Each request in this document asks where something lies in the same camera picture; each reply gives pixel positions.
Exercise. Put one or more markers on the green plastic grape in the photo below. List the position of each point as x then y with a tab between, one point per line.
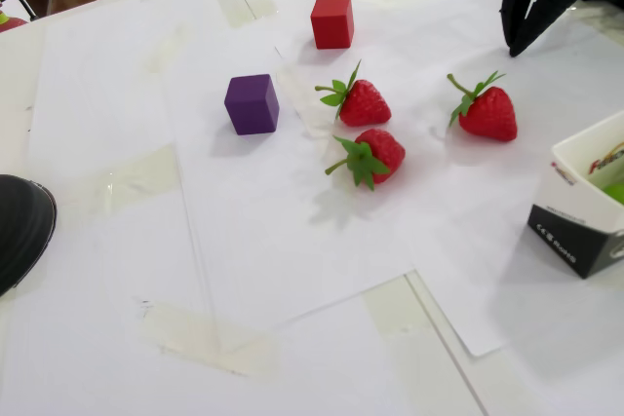
615	193

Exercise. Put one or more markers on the white black cardboard box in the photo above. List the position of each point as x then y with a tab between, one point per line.
570	201

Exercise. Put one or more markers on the red plastic strawberry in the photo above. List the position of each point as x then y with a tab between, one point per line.
365	104
385	150
487	116

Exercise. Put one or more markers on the red wooden cube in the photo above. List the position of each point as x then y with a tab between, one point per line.
331	26

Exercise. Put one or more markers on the white paper sheet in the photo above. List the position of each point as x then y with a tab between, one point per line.
268	240
439	216

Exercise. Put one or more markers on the purple wooden cube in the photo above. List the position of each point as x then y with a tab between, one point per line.
251	106

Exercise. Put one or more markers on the black round base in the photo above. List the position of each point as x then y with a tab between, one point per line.
22	231

